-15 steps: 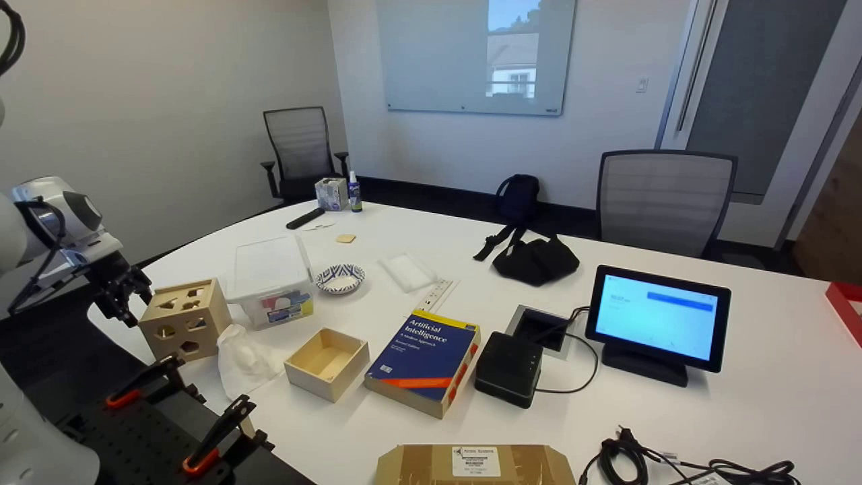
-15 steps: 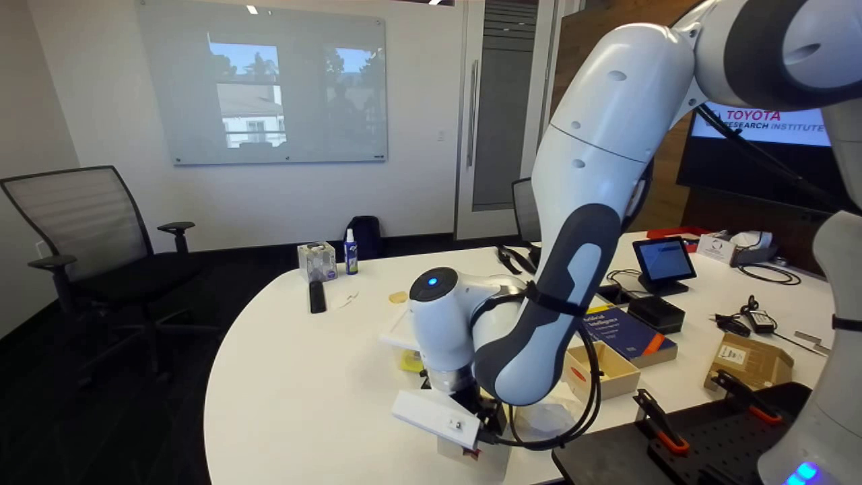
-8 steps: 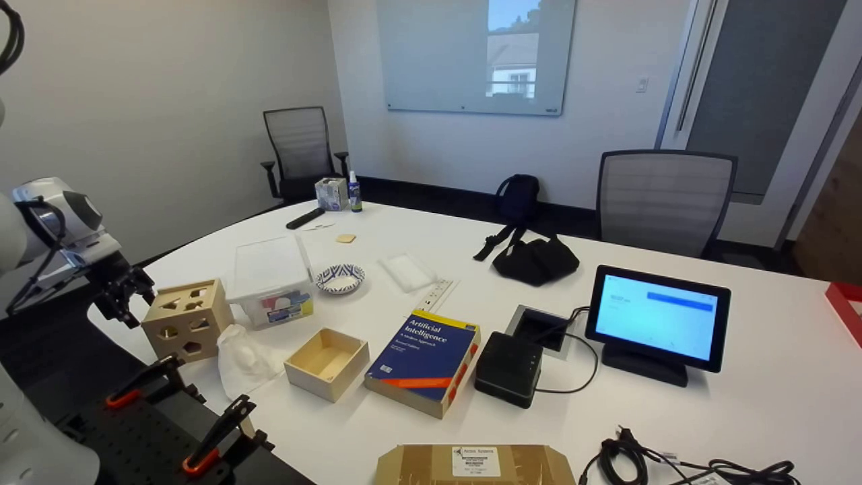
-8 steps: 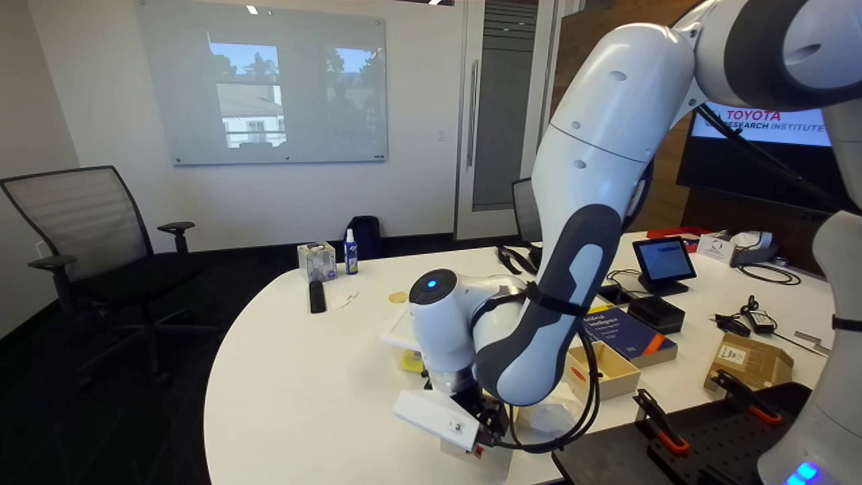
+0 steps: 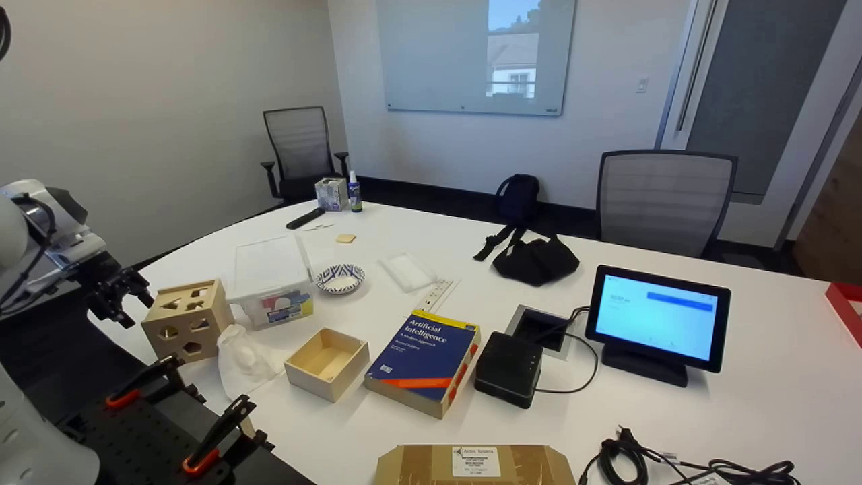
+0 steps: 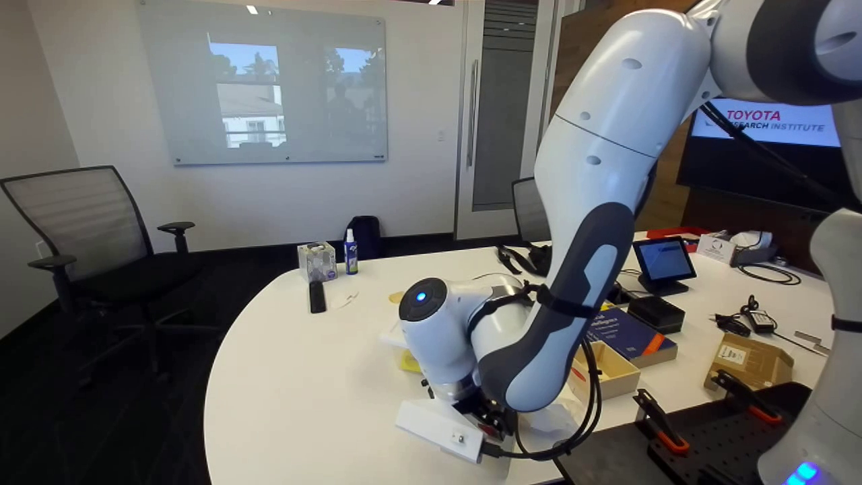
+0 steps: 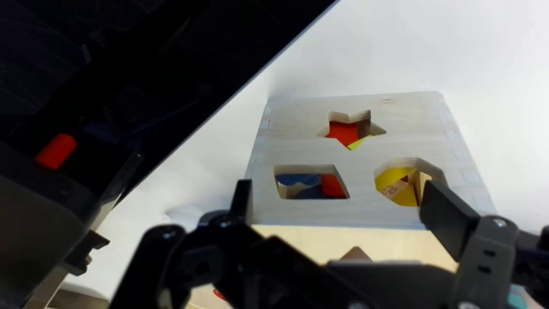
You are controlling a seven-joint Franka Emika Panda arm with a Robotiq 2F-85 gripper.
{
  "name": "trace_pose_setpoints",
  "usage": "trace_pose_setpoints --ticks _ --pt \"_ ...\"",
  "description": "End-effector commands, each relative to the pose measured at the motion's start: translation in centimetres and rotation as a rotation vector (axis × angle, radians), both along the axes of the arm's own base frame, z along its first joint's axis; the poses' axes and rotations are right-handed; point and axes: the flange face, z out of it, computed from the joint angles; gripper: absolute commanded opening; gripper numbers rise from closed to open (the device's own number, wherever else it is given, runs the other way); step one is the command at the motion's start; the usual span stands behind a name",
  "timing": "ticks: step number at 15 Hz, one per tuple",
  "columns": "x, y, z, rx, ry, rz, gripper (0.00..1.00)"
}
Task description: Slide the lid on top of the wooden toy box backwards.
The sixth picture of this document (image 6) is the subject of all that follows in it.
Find black tablet on stand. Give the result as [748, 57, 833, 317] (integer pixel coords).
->
[629, 234, 701, 298]

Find black power adapter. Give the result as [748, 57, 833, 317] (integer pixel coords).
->
[713, 292, 780, 338]

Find black mesh office chair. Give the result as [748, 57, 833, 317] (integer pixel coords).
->
[0, 164, 215, 385]

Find white door with glass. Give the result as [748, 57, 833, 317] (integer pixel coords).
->
[454, 0, 559, 241]

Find grey mesh office chair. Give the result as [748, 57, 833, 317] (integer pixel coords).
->
[508, 175, 554, 244]

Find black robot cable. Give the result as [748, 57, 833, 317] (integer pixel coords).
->
[466, 93, 848, 462]

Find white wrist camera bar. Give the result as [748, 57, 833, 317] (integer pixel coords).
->
[394, 395, 488, 465]

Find white headset device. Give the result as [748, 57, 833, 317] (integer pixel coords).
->
[728, 228, 780, 269]

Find blue book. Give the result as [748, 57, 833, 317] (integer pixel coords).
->
[585, 303, 682, 369]

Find clear plastic container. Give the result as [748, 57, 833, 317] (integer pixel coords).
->
[294, 239, 340, 286]

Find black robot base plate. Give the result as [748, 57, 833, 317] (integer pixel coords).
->
[549, 379, 813, 485]

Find white rolled cloth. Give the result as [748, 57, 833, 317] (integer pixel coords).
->
[488, 276, 532, 303]

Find brown cardboard box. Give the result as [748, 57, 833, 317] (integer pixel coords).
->
[702, 330, 798, 395]

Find black orange clamp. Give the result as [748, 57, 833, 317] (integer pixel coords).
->
[712, 365, 783, 428]
[629, 385, 691, 457]

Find small spray bottle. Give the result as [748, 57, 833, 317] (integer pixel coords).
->
[342, 225, 360, 276]

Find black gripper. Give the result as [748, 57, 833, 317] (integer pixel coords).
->
[450, 383, 520, 445]

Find white flat tray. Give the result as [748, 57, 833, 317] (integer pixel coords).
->
[379, 302, 417, 356]

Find metal hex key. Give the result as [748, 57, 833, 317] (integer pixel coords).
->
[772, 327, 834, 358]

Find black cable loop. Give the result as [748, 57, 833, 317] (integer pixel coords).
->
[737, 257, 806, 288]

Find small open wooden box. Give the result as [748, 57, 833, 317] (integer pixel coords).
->
[567, 338, 644, 404]

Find black remote control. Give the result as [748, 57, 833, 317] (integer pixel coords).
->
[307, 276, 328, 317]

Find small black box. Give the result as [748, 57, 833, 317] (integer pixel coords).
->
[624, 292, 686, 337]

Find glass whiteboard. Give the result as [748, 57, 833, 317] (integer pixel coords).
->
[134, 0, 390, 170]

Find red flat object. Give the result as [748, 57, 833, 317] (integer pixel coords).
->
[647, 224, 702, 244]

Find yellow green toy blocks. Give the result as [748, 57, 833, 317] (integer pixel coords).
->
[395, 348, 425, 376]

